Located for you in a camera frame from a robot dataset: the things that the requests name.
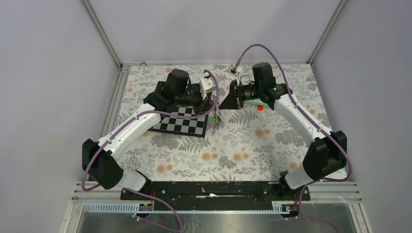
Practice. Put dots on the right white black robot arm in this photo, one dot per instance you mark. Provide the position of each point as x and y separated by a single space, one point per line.
326 148

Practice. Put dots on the mint green flashlight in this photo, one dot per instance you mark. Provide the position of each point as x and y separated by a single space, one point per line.
256 102

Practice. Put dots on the keyring with coloured key tags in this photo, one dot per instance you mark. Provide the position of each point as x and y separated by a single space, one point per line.
216 119

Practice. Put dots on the floral patterned table mat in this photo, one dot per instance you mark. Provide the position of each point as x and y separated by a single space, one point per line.
248 145

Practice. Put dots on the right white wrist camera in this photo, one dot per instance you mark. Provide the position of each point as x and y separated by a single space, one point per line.
235 71

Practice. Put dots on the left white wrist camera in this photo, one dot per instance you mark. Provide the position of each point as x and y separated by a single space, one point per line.
207 85

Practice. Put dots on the black white chessboard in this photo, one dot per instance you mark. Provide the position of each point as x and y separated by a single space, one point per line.
183 122

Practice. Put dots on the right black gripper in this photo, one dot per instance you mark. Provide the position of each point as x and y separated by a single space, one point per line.
231 102

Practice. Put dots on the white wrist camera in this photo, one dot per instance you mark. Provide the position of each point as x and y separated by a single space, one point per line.
207 85
235 71

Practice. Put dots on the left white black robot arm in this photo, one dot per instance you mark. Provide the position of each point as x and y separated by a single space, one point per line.
100 158

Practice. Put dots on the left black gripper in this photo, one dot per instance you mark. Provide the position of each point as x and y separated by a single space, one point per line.
207 104

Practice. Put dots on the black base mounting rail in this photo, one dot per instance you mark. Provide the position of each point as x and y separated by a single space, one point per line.
217 196

